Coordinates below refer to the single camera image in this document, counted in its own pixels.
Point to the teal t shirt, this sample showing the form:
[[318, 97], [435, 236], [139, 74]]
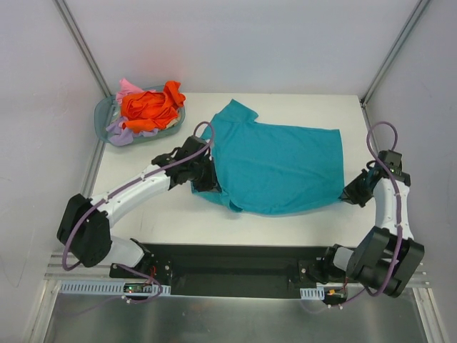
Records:
[[272, 169]]

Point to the pink t shirt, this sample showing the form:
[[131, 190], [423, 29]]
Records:
[[127, 88]]

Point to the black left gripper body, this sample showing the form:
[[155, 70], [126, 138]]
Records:
[[208, 179]]

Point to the white slotted cable duct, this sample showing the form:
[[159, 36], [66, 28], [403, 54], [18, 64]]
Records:
[[317, 293], [113, 288]]

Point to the aluminium frame post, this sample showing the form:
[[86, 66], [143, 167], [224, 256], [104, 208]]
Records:
[[68, 18], [406, 31]]

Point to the orange t shirt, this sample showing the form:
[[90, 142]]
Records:
[[153, 109]]

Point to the white slotted right cable duct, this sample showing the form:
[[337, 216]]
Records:
[[317, 293]]

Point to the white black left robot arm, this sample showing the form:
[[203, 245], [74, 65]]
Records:
[[85, 229]]

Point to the lavender t shirt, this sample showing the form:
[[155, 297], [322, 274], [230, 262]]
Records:
[[119, 136]]

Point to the teal plastic laundry basket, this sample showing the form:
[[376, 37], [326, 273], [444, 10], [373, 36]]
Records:
[[109, 110]]

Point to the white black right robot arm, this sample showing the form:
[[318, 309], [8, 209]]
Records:
[[388, 256]]

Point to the aluminium left frame post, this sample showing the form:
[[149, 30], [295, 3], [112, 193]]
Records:
[[68, 18]]

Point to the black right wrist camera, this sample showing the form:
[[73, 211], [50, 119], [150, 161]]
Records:
[[393, 161]]

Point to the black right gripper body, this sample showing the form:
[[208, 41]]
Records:
[[353, 193]]

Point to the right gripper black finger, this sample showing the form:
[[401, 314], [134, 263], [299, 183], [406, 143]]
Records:
[[350, 191], [359, 201]]

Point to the aluminium right frame post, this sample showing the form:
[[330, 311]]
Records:
[[406, 31]]

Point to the white slotted left cable duct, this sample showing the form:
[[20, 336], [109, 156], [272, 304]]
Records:
[[113, 288]]

